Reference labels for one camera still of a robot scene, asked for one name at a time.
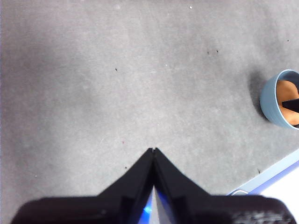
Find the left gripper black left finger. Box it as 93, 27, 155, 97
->
10, 147, 155, 224

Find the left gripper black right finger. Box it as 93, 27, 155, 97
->
153, 147, 297, 224

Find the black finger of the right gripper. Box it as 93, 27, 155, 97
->
281, 98, 299, 115

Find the blue ribbed bowl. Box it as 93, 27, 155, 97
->
259, 69, 299, 130

